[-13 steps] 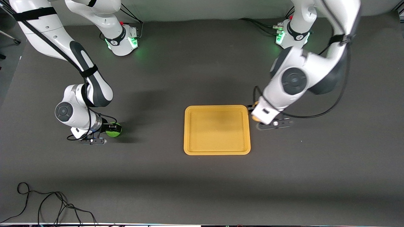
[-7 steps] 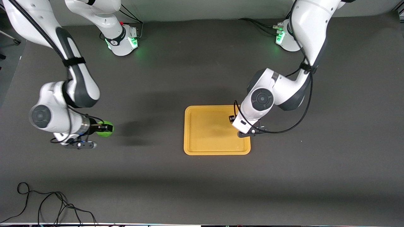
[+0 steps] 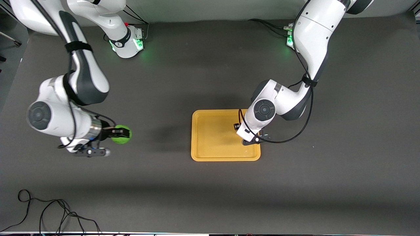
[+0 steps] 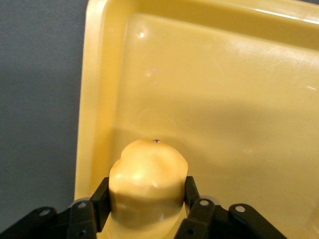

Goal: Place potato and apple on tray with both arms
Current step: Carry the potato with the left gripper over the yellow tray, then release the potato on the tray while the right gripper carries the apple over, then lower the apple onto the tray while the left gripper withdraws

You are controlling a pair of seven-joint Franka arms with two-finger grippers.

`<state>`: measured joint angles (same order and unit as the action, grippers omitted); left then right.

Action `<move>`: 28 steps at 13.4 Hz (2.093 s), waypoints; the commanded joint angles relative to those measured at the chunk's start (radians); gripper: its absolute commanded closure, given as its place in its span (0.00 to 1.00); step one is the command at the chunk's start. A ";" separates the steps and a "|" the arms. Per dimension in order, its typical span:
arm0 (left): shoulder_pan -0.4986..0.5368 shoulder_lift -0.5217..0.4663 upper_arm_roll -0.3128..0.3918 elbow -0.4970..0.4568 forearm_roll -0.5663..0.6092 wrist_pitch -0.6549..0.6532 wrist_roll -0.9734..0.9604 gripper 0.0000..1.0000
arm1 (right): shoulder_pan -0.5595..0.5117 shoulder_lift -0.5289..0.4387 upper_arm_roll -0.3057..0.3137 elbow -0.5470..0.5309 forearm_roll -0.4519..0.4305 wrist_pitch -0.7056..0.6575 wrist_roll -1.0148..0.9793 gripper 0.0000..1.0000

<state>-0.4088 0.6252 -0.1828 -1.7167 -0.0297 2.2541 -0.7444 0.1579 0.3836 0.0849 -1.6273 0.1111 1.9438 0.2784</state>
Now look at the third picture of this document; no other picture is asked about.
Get green ball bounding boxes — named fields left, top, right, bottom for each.
left=111, top=125, right=132, bottom=145

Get yellow plastic tray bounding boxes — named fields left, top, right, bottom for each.
left=191, top=109, right=261, bottom=162

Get right arm wrist cable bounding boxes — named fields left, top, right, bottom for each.
left=33, top=0, right=117, bottom=148

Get arm wrist cable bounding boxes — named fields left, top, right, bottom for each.
left=238, top=20, right=314, bottom=144
left=33, top=0, right=117, bottom=148

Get left arm wrist cable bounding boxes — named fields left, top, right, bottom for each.
left=238, top=20, right=314, bottom=144

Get loose black cable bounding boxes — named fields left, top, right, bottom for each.
left=0, top=189, right=101, bottom=236

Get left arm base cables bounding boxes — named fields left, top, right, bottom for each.
left=248, top=18, right=295, bottom=37

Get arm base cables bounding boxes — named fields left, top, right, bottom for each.
left=122, top=7, right=150, bottom=42
left=248, top=18, right=295, bottom=37

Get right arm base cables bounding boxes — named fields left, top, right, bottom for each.
left=122, top=7, right=150, bottom=42

